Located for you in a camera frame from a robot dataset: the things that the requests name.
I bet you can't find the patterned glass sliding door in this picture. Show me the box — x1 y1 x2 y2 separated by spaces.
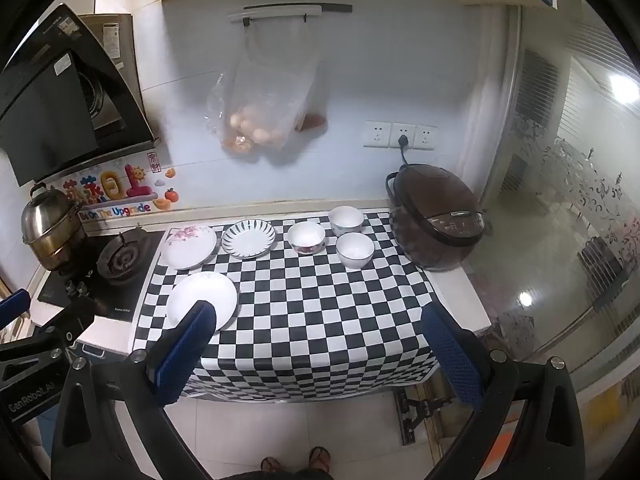
480 5 640 396

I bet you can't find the wall hook rail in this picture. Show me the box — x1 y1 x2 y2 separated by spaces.
228 3 353 27

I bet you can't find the plain white plate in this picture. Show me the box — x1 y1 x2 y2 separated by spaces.
165 271 239 333

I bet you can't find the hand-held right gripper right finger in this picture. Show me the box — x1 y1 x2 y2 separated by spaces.
419 305 601 480

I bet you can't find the white bowl with dark rim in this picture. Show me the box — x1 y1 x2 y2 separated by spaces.
335 232 375 271

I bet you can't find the black range hood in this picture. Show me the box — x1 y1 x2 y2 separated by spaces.
0 2 157 188

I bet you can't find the black power plug with cable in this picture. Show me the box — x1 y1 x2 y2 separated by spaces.
397 134 417 171

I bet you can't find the blue leaf striped plate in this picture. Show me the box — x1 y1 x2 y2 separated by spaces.
221 219 277 260

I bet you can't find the colourful wall sticker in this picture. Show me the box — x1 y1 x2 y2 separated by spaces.
62 150 181 221

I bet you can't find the clear plastic bag of eggs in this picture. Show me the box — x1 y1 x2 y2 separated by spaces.
205 22 329 162

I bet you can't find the white wall outlet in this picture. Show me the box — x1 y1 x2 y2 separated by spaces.
390 122 416 150
364 121 392 149
414 124 438 151

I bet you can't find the white bowl with pink pattern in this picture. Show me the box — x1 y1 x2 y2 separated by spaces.
286 221 327 256

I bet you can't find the pink floral plate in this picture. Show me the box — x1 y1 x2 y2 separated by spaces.
161 225 218 270

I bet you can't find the black metal frame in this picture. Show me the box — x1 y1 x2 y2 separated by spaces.
394 389 452 446

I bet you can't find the person's right foot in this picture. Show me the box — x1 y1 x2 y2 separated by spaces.
307 446 332 471

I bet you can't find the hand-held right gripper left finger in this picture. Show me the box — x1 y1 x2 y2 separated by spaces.
50 300 221 480

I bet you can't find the brown rice cooker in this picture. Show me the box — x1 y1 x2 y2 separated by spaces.
385 164 488 272

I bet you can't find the black white checkered cloth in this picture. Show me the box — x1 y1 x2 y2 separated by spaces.
131 210 451 403

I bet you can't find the white bowl with coloured dots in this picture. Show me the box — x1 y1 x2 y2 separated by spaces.
328 205 365 237

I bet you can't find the stainless steel pot with lid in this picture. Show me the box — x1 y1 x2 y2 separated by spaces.
20 183 88 273

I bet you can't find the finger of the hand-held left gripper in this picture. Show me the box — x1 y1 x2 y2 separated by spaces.
0 288 32 330
30 295 99 352

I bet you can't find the black gas stove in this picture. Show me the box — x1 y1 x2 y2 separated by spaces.
37 227 166 323

